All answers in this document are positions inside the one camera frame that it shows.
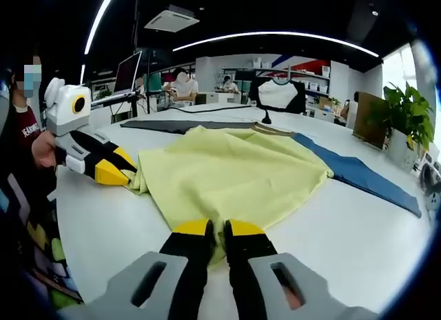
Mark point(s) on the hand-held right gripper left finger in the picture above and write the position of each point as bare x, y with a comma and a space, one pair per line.
182, 265

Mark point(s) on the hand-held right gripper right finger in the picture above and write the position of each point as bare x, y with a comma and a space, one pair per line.
251, 265

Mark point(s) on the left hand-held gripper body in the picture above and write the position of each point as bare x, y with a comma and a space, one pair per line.
65, 102

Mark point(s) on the yellow blue black garment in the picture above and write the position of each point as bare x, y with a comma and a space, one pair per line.
234, 168

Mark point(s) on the person's left hand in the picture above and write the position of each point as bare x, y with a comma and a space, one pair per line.
43, 151

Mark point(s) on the ceiling light strip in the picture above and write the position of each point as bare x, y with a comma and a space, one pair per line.
82, 75
275, 34
94, 23

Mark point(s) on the person's upper body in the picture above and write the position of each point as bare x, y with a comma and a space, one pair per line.
29, 125

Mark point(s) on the white ceiling air conditioner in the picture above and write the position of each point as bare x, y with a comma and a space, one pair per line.
172, 20

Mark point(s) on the white black raglan shirt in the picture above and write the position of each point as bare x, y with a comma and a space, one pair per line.
275, 92

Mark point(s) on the brown cardboard box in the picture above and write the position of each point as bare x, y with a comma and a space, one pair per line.
368, 120

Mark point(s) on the green plant in white pot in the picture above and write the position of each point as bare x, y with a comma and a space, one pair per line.
401, 151

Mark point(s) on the shelf with white bins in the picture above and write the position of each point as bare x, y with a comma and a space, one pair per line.
310, 85

